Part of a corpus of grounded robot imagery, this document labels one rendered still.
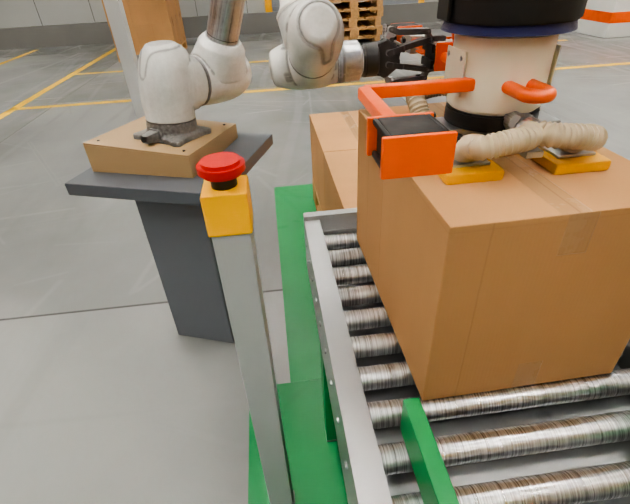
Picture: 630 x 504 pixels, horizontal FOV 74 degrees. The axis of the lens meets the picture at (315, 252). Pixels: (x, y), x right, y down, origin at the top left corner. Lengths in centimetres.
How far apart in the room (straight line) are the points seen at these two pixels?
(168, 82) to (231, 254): 80
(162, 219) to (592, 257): 123
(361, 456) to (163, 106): 109
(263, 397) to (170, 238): 80
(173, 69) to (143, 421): 114
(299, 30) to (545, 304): 64
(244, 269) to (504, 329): 46
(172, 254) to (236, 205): 99
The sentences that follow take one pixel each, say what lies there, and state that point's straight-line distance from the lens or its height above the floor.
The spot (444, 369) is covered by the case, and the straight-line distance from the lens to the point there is 84.
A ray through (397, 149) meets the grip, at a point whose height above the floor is 109.
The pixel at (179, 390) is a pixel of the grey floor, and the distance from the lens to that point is 169.
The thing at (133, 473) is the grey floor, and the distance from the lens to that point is 156.
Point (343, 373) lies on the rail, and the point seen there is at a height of 60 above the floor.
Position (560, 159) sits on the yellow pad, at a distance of 85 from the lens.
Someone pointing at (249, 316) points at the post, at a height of 76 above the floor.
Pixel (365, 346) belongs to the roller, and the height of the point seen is 54.
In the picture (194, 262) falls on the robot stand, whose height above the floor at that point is 40.
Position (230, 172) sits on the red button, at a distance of 60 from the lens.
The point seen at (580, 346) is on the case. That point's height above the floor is 65.
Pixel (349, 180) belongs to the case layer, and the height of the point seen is 54.
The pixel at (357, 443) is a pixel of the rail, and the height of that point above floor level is 60.
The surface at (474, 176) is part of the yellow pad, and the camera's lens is 76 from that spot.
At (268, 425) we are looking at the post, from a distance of 100.
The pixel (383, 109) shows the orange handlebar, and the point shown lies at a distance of 64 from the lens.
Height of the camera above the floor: 127
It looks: 35 degrees down
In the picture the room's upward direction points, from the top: 3 degrees counter-clockwise
